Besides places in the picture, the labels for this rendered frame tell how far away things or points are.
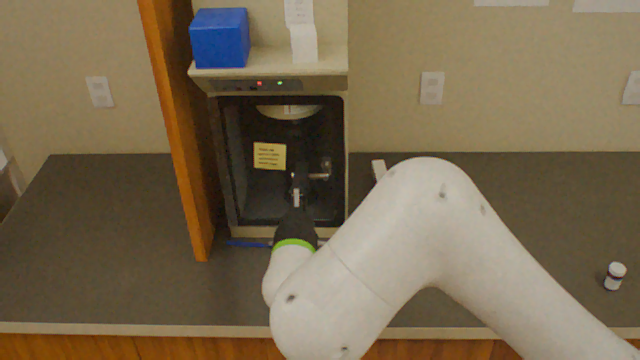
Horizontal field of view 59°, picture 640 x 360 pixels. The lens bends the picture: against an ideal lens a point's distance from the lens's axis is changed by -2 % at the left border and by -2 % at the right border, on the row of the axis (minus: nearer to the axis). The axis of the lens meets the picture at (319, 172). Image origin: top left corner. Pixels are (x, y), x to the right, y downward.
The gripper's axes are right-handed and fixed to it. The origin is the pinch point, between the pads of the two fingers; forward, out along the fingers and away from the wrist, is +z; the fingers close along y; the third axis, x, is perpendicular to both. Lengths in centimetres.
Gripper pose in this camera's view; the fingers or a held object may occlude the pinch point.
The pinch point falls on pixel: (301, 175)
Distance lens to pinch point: 136.6
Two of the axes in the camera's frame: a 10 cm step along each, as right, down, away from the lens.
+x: -10.0, 0.1, 0.5
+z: 0.4, -6.1, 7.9
